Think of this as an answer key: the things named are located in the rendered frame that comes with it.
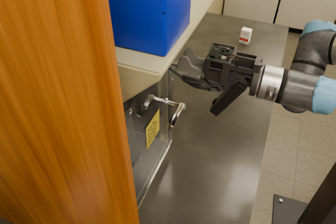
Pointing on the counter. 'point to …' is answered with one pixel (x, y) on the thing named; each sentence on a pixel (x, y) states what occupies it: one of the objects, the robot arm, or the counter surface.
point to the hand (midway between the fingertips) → (172, 68)
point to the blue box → (149, 9)
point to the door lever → (175, 112)
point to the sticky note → (152, 129)
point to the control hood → (143, 72)
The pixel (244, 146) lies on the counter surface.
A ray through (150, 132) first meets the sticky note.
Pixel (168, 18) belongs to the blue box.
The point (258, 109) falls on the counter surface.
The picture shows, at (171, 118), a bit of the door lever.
